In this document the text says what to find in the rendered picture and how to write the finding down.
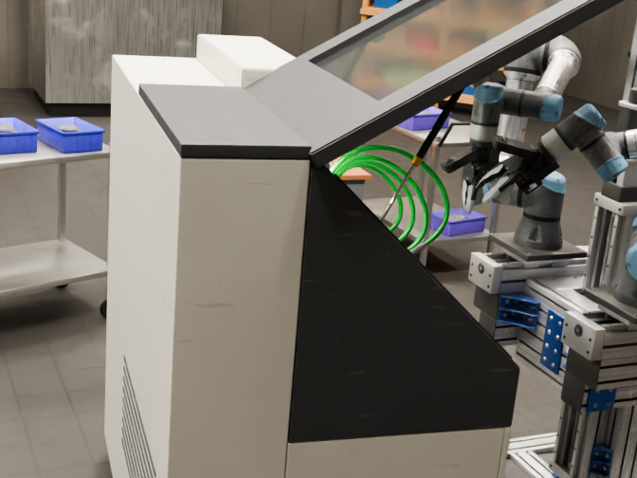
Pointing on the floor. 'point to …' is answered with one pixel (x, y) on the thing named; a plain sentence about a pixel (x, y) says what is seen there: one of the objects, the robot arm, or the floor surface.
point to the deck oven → (105, 45)
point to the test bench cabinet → (403, 455)
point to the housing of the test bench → (200, 274)
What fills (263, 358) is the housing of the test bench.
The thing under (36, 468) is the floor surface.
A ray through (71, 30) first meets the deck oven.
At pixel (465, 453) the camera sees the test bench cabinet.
